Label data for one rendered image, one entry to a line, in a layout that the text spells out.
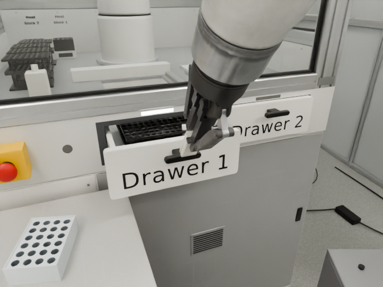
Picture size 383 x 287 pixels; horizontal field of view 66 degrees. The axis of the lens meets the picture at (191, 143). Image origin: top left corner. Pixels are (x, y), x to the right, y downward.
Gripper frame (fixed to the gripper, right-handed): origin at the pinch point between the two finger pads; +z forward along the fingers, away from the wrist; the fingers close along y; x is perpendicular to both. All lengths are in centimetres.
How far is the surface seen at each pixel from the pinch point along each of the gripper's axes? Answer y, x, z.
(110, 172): 1.9, 13.8, 10.1
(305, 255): -25, -76, 101
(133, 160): 2.8, 9.3, 8.9
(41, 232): -4.4, 28.0, 17.3
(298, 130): 9.5, -42.1, 22.8
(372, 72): 68, -168, 78
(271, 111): 12.7, -30.2, 14.9
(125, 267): -15.4, 14.5, 12.9
